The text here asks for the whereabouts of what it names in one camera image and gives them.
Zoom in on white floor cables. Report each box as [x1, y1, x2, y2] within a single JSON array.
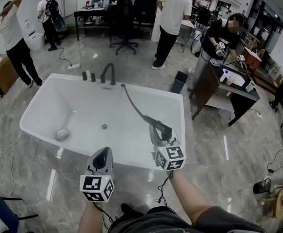
[[0, 133, 27, 197]]

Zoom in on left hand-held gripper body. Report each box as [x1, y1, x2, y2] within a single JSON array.
[[79, 146, 116, 203]]

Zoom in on black curved faucet spout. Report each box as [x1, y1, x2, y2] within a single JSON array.
[[100, 63, 117, 86]]

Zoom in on blue chair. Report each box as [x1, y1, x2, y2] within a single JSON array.
[[0, 195, 39, 233]]

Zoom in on black handheld shower head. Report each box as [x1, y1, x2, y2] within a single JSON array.
[[142, 115, 173, 142]]

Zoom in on person's right forearm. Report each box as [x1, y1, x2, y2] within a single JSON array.
[[168, 170, 212, 224]]

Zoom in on grey oval lump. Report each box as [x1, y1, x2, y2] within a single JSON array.
[[55, 128, 71, 141]]

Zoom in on person's black shoe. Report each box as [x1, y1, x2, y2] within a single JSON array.
[[120, 202, 145, 218]]

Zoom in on brown cardboard box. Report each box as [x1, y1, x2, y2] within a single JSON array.
[[0, 54, 19, 96]]

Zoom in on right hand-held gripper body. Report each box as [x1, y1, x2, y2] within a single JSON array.
[[152, 135, 187, 172]]

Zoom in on black mesh bin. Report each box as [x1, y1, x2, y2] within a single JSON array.
[[253, 177, 272, 195]]

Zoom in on person's dark clothing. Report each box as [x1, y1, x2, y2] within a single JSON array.
[[109, 204, 266, 233]]

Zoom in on black waste bin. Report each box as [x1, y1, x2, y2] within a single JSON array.
[[171, 70, 190, 94]]

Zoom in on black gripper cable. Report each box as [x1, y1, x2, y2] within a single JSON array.
[[155, 170, 174, 204], [94, 201, 116, 229]]

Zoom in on person's left forearm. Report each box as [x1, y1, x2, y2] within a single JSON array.
[[77, 200, 113, 233]]

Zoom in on white box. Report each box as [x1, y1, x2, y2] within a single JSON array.
[[220, 66, 252, 87]]

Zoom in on black shower hose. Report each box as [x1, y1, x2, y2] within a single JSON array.
[[122, 85, 148, 120]]

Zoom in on black desk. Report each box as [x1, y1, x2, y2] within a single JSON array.
[[73, 7, 113, 41]]

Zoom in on white bathtub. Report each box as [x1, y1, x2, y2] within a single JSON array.
[[19, 73, 187, 172]]

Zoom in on black cabinet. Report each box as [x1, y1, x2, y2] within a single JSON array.
[[133, 0, 158, 24]]

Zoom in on black office chair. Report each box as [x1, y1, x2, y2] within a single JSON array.
[[108, 0, 140, 56]]

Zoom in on reddish wooden box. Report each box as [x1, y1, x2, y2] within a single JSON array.
[[243, 47, 263, 69]]

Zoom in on white toilet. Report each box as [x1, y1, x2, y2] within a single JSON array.
[[23, 19, 46, 52]]

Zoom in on brown wooden desk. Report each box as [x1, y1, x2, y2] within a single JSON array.
[[189, 59, 262, 127]]

